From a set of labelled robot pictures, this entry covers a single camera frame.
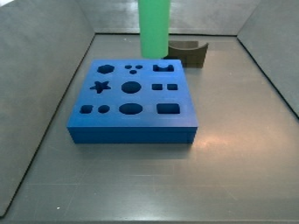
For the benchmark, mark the green oval peg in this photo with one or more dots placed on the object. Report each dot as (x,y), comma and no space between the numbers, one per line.
(153,24)

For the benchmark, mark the blue shape sorter block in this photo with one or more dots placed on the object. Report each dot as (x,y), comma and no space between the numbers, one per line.
(133,101)

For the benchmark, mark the dark curved holder block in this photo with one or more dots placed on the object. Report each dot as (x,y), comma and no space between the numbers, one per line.
(186,51)

